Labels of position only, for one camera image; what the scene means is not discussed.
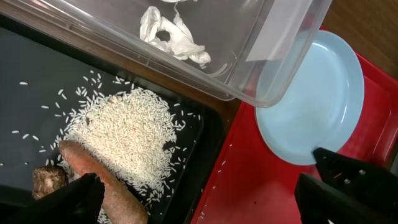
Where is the large light blue plate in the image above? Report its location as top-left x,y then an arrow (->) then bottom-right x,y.
255,30 -> 364,166

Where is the brown food scrap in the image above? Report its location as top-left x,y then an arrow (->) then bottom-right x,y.
32,166 -> 67,200

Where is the clear plastic bin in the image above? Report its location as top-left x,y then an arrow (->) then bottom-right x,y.
14,0 -> 331,107

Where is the black plastic tray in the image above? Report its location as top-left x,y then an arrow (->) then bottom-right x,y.
1,16 -> 225,223

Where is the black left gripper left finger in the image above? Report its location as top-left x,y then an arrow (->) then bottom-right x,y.
1,173 -> 105,224

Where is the red serving tray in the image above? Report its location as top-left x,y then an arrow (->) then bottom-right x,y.
190,26 -> 398,224

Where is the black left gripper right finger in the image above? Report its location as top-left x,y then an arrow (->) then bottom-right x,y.
295,147 -> 397,224

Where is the orange carrot piece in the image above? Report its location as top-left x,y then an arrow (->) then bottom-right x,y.
59,140 -> 148,224

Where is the white rice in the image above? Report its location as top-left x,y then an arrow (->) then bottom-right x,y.
41,87 -> 182,216

